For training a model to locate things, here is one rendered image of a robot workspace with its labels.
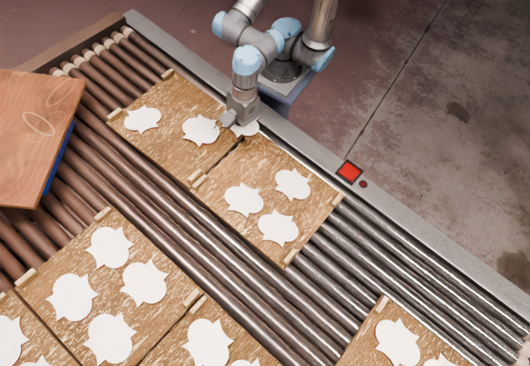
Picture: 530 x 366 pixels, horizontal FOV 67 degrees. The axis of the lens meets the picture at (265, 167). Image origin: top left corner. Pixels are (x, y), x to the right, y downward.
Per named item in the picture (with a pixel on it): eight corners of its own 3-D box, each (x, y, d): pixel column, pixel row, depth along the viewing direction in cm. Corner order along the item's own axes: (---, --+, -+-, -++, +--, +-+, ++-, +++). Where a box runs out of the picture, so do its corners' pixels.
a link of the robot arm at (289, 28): (279, 35, 171) (282, 8, 160) (305, 50, 168) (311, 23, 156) (263, 50, 166) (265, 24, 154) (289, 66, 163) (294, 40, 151)
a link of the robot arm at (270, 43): (257, 17, 120) (235, 37, 115) (289, 35, 117) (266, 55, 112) (255, 39, 126) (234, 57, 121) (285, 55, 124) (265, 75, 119)
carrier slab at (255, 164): (255, 132, 153) (255, 129, 152) (343, 197, 143) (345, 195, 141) (189, 192, 138) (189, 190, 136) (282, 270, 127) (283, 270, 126)
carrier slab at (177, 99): (173, 72, 164) (173, 70, 162) (252, 128, 154) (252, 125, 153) (106, 125, 148) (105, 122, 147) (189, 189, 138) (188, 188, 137)
